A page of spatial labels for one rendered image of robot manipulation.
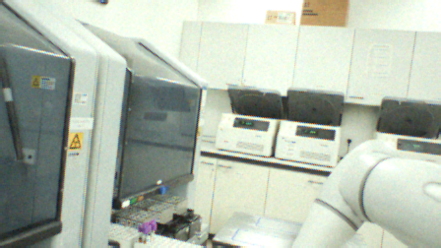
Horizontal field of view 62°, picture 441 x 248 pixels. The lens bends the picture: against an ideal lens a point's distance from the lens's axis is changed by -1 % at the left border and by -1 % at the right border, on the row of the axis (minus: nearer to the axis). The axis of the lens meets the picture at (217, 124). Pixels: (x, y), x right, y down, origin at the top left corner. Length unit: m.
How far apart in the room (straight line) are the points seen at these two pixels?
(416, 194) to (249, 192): 2.94
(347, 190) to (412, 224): 0.14
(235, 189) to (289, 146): 0.66
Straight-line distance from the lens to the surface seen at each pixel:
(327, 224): 0.75
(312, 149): 3.39
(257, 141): 3.45
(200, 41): 4.02
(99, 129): 1.10
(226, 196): 3.59
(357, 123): 3.99
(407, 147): 3.43
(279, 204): 3.49
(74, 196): 1.07
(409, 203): 0.65
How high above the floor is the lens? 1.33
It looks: 3 degrees down
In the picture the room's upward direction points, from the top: 7 degrees clockwise
